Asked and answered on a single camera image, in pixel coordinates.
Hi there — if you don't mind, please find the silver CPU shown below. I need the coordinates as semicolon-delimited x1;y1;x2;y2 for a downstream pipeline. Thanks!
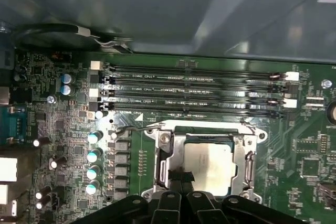
183;140;239;197

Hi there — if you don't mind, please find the CPU socket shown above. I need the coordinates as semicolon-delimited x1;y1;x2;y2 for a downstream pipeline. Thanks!
141;118;269;201

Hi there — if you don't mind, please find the metal socket cover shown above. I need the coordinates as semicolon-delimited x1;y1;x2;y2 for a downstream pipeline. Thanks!
156;125;257;197

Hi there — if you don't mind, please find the black and silver PC case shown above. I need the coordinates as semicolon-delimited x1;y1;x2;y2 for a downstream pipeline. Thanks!
0;0;336;67

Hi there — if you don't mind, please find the blue-topped capacitor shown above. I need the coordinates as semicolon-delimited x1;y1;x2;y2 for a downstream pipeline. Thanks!
86;148;103;163
87;130;103;145
86;165;103;180
85;179;102;195

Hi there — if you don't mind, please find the blue serial port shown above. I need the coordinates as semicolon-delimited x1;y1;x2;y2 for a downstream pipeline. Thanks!
0;106;28;145

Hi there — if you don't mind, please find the green motherboard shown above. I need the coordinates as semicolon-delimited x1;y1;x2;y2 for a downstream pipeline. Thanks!
0;50;336;224

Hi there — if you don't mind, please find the metal locking lever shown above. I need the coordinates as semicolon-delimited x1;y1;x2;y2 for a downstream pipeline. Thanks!
114;125;161;134

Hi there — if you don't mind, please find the black cable bundle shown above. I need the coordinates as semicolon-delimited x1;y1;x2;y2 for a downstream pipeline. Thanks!
14;22;132;54

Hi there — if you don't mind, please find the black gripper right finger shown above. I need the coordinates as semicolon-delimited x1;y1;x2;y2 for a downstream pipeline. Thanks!
181;170;305;224

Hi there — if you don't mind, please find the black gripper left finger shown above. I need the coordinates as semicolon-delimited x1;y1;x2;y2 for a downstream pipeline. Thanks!
78;170;188;224

